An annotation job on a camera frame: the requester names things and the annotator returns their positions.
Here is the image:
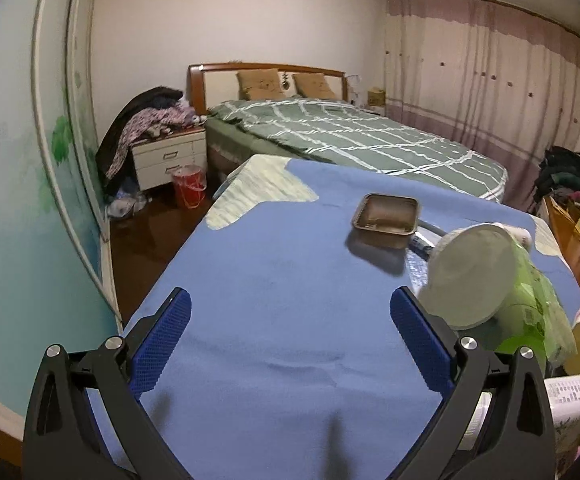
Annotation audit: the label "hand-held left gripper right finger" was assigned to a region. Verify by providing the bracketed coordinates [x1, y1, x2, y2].
[390, 286, 557, 480]

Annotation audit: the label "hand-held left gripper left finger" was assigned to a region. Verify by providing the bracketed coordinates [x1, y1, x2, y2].
[21, 287, 193, 480]

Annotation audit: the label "white paper bowl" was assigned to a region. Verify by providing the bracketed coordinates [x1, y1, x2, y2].
[417, 222, 521, 331]

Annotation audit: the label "green wet wipes packet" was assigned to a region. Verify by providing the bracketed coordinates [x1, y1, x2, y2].
[495, 240, 578, 376]

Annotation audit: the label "brown plastic tray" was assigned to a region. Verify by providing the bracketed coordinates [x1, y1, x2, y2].
[351, 193, 421, 250]

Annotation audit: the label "white labelled bottle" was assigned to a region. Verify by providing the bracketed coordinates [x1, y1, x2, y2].
[542, 369, 580, 461]

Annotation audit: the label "crumpled clothes on floor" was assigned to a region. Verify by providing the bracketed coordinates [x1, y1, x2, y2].
[106, 180, 151, 219]

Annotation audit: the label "blue star-patterned blanket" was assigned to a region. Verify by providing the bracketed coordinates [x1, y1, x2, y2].
[84, 152, 580, 480]

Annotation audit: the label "red plastic bucket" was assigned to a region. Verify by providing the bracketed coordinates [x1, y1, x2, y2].
[171, 163, 207, 209]

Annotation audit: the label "wooden dresser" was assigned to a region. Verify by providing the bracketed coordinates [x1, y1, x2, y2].
[542, 195, 580, 306]

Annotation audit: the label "white nightstand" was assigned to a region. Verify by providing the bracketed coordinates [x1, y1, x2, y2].
[130, 127, 208, 191]

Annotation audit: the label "painted wardrobe sliding door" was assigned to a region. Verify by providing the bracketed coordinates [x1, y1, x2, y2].
[0, 0, 123, 423]

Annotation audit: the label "green plaid quilt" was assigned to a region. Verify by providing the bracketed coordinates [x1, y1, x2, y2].
[205, 97, 510, 204]

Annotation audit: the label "dark clothes heap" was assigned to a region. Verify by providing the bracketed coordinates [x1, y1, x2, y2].
[535, 146, 580, 211]

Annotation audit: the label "pile of clothes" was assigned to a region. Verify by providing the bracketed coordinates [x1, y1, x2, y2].
[94, 86, 208, 183]

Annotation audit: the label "pink striped curtain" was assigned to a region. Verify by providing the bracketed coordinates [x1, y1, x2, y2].
[384, 0, 580, 211]

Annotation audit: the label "brown square pillow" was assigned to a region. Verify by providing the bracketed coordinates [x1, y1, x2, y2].
[236, 69, 287, 102]
[292, 73, 338, 101]

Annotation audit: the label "wooden bed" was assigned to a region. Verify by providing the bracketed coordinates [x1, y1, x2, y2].
[186, 62, 510, 204]

